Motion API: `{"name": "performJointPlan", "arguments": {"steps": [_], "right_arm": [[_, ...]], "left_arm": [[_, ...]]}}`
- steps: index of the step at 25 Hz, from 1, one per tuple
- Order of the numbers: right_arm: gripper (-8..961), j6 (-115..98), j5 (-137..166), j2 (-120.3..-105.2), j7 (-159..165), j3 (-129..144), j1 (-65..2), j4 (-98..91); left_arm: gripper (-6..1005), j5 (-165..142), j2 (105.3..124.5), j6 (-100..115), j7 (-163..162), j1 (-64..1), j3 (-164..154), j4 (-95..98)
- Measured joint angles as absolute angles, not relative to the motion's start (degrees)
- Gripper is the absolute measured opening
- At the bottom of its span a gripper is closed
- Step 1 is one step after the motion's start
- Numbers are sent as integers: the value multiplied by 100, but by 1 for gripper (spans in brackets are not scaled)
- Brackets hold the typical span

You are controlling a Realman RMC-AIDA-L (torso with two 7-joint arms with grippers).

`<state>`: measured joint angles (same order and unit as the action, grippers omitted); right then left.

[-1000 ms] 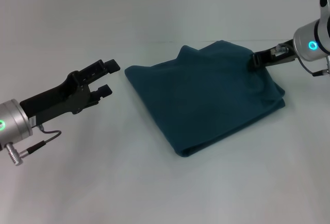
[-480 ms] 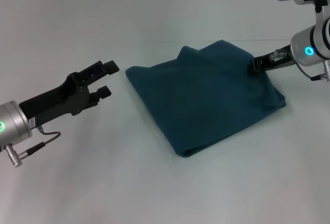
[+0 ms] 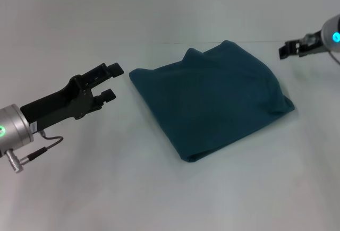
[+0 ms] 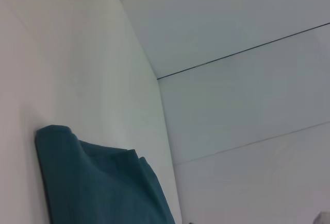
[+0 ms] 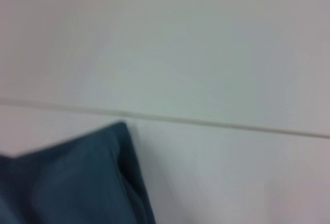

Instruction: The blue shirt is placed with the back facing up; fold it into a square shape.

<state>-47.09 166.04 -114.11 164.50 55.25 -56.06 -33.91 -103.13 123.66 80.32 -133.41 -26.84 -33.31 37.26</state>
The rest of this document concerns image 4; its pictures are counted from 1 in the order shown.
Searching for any silver depth camera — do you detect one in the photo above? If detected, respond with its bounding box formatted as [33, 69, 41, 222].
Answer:
[312, 211, 330, 224]

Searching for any blue t-shirt with white print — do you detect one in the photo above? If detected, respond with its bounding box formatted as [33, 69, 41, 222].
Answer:
[35, 125, 177, 224]

